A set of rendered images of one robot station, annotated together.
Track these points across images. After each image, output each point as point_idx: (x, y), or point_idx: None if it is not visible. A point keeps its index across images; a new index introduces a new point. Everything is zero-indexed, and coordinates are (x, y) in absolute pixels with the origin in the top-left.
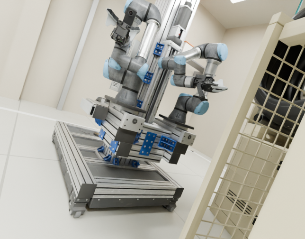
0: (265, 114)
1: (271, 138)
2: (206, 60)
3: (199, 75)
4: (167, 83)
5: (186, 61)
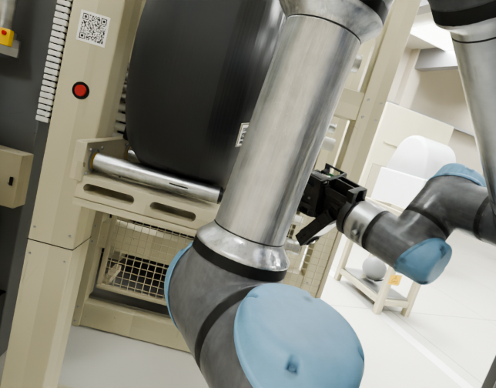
0: (226, 185)
1: (151, 205)
2: (374, 35)
3: (355, 186)
4: None
5: (474, 136)
